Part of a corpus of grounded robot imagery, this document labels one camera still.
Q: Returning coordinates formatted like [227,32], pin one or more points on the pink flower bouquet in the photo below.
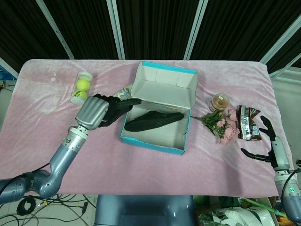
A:
[223,131]

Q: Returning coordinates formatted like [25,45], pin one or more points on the green plastic stick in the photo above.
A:
[263,206]

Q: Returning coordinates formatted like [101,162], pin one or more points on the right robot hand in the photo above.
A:
[279,153]

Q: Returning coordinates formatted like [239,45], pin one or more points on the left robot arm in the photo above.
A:
[61,160]

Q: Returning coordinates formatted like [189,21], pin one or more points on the white frame post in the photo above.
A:
[116,29]
[55,29]
[282,38]
[194,29]

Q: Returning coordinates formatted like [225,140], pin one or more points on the black curtain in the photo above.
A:
[155,26]

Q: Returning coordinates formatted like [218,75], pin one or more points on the yellow tennis ball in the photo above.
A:
[80,94]
[83,84]

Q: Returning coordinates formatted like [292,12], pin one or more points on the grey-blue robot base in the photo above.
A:
[145,212]

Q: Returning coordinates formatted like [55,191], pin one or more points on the clear tennis ball tube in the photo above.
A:
[81,100]

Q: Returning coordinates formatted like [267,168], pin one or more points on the green white plastic bag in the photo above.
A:
[235,216]

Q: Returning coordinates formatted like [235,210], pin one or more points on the clear jar orange contents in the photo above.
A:
[219,102]

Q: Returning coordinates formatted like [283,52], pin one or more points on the pink plush table cloth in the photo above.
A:
[141,174]

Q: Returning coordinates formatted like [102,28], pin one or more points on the brown foil snack bag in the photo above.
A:
[248,124]

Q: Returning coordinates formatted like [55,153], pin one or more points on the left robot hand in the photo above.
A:
[92,111]

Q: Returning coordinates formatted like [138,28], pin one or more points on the blue shoe box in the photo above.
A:
[164,87]

